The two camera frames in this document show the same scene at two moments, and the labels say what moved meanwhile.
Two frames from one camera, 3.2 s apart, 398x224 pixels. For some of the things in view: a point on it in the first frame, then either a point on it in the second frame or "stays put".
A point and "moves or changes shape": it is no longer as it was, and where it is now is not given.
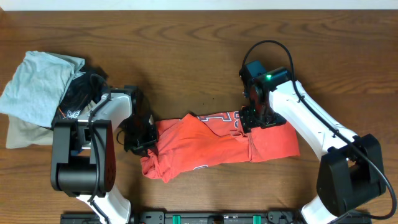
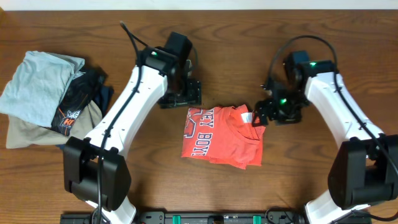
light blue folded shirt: (38, 86) stays put
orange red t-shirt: (213, 139) moves or changes shape
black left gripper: (143, 142) -> (181, 101)
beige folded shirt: (21, 132) stays put
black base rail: (212, 217) stays put
